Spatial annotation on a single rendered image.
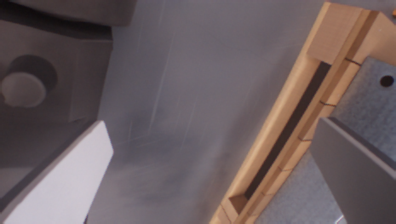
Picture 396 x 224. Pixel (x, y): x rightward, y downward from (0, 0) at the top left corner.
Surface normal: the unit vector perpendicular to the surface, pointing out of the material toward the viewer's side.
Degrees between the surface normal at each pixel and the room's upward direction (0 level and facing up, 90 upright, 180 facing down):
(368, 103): 90
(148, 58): 0
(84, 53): 45
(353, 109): 90
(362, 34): 90
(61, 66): 0
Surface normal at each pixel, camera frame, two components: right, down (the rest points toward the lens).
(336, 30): -0.88, -0.05
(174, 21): 0.38, 0.53
